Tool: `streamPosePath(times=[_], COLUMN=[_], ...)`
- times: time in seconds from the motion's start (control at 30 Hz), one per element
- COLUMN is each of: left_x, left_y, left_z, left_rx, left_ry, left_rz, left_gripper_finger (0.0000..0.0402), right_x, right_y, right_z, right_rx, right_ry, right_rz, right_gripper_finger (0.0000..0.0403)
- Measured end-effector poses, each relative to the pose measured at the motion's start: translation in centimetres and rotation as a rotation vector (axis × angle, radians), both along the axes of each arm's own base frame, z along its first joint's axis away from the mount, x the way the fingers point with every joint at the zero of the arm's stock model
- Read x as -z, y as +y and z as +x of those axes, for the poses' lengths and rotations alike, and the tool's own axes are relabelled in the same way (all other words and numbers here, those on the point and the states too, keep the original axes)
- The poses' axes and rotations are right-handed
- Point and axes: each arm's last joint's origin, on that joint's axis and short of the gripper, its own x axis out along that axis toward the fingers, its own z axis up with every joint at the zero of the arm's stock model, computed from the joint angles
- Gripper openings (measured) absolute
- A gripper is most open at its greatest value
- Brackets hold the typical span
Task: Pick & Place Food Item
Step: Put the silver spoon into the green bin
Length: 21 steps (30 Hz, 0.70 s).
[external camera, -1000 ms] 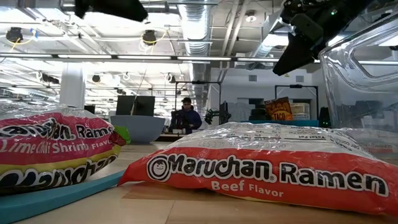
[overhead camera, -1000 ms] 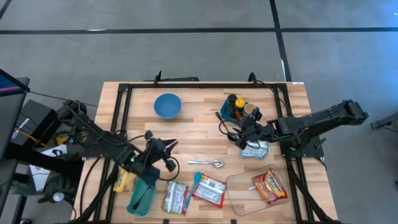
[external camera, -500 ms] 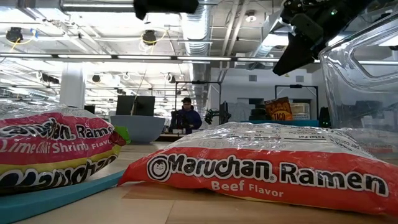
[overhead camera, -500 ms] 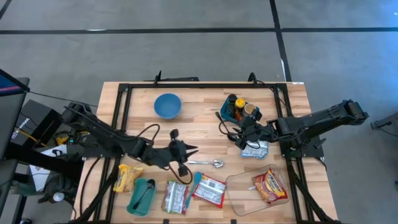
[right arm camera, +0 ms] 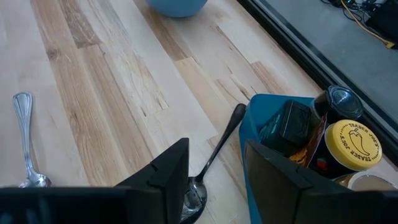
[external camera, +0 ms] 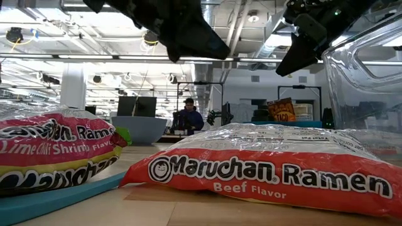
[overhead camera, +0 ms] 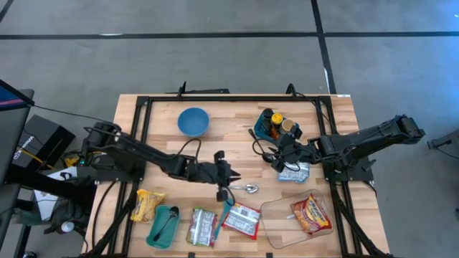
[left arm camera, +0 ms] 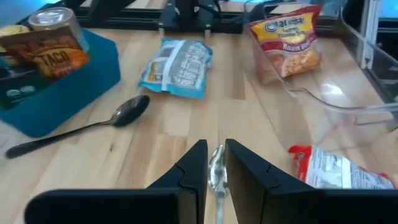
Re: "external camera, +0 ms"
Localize red and yellow ramen pack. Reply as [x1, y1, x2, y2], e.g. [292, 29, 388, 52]
[364, 137, 402, 158]

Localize wooden desk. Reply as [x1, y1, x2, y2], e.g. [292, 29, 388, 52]
[161, 134, 189, 141]

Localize clear plastic container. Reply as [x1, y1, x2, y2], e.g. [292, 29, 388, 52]
[321, 9, 402, 151]

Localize black ceiling device yellow band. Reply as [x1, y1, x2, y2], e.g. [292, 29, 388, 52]
[143, 30, 160, 47]

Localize blue round bowl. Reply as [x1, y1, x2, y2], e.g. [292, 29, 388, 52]
[111, 116, 168, 146]

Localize black metal rig frame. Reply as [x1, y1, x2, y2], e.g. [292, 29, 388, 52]
[277, 85, 323, 109]

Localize black ceiling device yellow cable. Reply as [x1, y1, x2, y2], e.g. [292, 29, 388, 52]
[5, 27, 24, 44]

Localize taco seasoning mix packet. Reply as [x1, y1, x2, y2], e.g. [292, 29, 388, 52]
[267, 97, 297, 122]

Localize hanging linear light strip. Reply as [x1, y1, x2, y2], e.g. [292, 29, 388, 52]
[0, 53, 324, 66]

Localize blue condiment bin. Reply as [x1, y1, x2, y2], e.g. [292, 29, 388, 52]
[243, 121, 323, 129]

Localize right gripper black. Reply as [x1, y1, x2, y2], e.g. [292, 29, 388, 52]
[275, 0, 349, 78]

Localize pink lime shrimp ramen pack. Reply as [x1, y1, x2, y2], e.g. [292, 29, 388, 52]
[0, 104, 133, 198]

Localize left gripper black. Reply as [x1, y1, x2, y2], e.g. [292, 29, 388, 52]
[134, 0, 231, 63]

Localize wide silver spiral duct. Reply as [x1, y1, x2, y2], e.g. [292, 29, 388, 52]
[200, 0, 218, 32]

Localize white structural column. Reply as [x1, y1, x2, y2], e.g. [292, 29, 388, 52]
[60, 72, 87, 110]

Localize red beef ramen pack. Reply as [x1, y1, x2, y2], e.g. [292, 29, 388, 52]
[118, 122, 402, 220]

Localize person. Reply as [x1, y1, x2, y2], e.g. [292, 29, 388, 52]
[175, 97, 205, 136]

